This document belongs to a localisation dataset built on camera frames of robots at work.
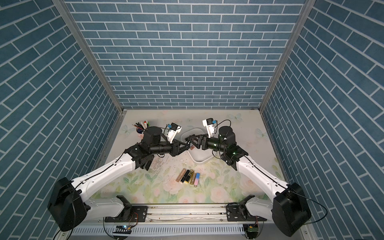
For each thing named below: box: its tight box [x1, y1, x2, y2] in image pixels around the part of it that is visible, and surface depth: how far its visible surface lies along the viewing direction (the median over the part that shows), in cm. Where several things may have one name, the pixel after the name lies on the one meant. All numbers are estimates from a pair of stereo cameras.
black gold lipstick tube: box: [180, 169, 191, 183], surface depth 87 cm
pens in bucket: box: [132, 120, 151, 134], surface depth 98 cm
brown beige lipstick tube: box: [175, 168, 187, 183], surface depth 88 cm
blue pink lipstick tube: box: [194, 172, 201, 188], surface depth 86 cm
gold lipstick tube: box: [190, 172, 196, 185], surface depth 86 cm
